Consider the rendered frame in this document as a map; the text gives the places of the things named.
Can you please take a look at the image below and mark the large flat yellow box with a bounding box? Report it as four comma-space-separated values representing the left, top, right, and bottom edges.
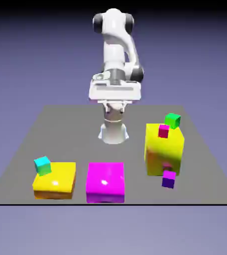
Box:
32, 161, 77, 200

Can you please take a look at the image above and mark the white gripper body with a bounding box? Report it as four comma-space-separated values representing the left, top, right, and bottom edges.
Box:
88, 79, 142, 105

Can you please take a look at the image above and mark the large tall yellow box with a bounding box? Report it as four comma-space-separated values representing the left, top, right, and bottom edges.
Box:
144, 123, 185, 177

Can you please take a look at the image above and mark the small green cube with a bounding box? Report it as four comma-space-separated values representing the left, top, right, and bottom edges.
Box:
164, 113, 182, 130

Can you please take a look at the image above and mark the small purple cube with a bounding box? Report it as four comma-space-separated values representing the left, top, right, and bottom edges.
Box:
161, 170, 177, 189

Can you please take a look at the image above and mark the small cyan cube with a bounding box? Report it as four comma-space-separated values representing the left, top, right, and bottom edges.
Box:
33, 155, 52, 177

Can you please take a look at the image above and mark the small red cube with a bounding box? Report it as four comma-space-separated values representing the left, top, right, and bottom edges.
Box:
158, 124, 170, 139

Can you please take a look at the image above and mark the large magenta box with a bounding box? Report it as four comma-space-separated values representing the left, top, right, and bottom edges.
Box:
86, 162, 125, 204

